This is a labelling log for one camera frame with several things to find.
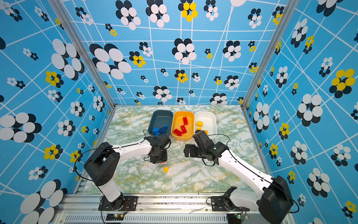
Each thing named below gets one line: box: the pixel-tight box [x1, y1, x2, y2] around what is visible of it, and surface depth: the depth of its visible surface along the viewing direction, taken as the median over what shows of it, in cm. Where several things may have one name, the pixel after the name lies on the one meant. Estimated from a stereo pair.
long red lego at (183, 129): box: [180, 125, 187, 134], surface depth 104 cm
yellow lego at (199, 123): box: [196, 120, 204, 128], surface depth 107 cm
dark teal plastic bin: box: [147, 109, 174, 137], surface depth 107 cm
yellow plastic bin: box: [170, 111, 195, 141], surface depth 106 cm
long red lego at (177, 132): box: [173, 128, 183, 137], surface depth 104 cm
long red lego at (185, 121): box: [182, 117, 189, 126], surface depth 110 cm
